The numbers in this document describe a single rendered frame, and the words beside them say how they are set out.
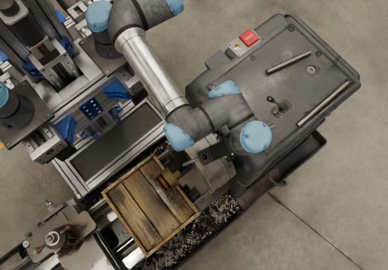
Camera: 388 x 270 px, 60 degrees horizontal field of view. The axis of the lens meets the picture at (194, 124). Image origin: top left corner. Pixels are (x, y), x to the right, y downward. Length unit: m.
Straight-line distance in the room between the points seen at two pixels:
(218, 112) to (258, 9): 2.40
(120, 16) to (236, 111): 0.41
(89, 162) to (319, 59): 1.63
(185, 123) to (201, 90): 0.54
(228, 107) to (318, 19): 2.46
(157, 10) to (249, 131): 0.44
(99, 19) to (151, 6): 0.43
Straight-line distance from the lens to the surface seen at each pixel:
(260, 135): 0.82
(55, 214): 1.63
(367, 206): 2.75
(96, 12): 1.41
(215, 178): 1.32
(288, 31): 1.52
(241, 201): 1.95
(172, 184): 1.38
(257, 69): 1.40
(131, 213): 1.62
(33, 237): 1.72
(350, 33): 3.25
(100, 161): 2.41
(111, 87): 1.64
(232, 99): 0.83
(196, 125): 0.81
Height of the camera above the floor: 2.47
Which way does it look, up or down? 71 degrees down
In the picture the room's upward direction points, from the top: 2 degrees counter-clockwise
